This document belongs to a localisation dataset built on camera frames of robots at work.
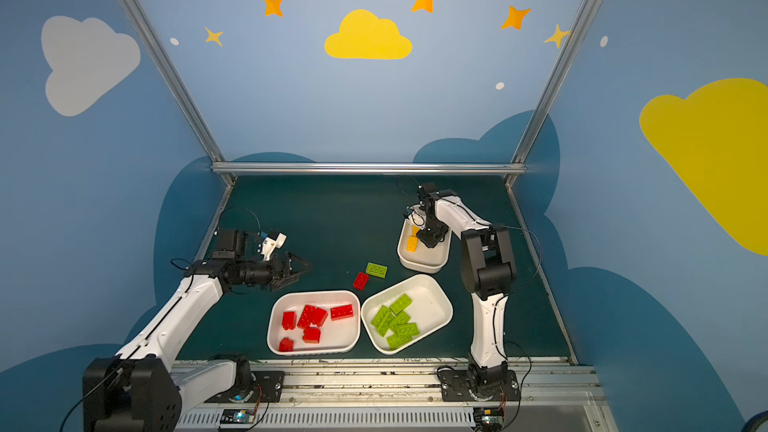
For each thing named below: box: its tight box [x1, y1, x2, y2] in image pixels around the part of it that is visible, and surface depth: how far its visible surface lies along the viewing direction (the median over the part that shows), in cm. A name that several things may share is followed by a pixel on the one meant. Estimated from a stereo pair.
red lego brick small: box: [282, 311, 297, 331], surface depth 84 cm
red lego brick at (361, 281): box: [352, 272, 369, 291], surface depth 93 cm
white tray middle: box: [361, 274, 453, 355], surface depth 88 cm
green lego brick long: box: [371, 305, 391, 329], surface depth 87 cm
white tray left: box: [266, 290, 361, 356], surface depth 85 cm
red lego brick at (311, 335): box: [302, 327, 321, 343], surface depth 84 cm
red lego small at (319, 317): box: [312, 307, 329, 327], surface depth 86 cm
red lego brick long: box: [297, 304, 321, 329], surface depth 86 cm
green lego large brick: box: [390, 293, 412, 315], surface depth 90 cm
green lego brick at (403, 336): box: [386, 323, 420, 351], surface depth 83 cm
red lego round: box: [278, 337, 295, 352], surface depth 81 cm
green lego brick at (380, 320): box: [372, 306, 390, 337], surface depth 86 cm
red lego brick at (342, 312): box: [330, 304, 354, 321], surface depth 87 cm
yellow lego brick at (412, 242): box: [406, 236, 419, 253], surface depth 103 cm
